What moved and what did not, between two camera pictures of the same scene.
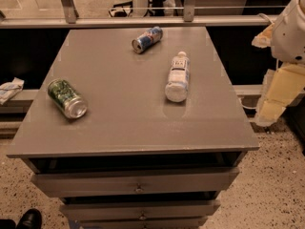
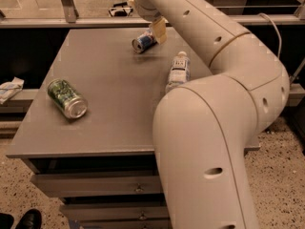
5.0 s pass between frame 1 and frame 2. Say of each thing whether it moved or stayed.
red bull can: stayed
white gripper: moved
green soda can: stayed
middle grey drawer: stayed
